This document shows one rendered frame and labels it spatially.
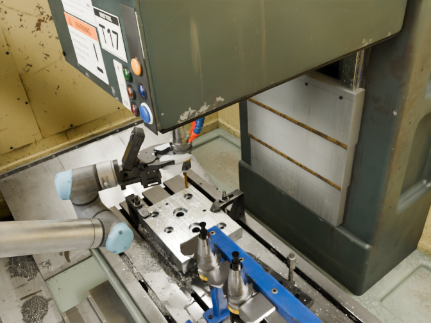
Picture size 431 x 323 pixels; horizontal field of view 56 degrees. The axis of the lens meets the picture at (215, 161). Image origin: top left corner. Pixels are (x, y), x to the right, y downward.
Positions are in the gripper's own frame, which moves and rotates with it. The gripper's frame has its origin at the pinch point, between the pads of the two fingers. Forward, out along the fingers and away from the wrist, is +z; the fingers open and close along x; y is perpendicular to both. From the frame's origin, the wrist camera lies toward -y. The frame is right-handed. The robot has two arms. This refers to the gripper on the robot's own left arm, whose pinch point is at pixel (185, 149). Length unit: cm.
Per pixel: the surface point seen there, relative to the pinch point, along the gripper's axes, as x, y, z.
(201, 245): 33.2, 3.6, -5.2
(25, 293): -27, 65, -67
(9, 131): -85, 23, -64
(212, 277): 37.5, 9.8, -4.7
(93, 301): -7, 57, -40
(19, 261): -44, 64, -70
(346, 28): 24, -34, 32
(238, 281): 44.2, 4.8, -0.9
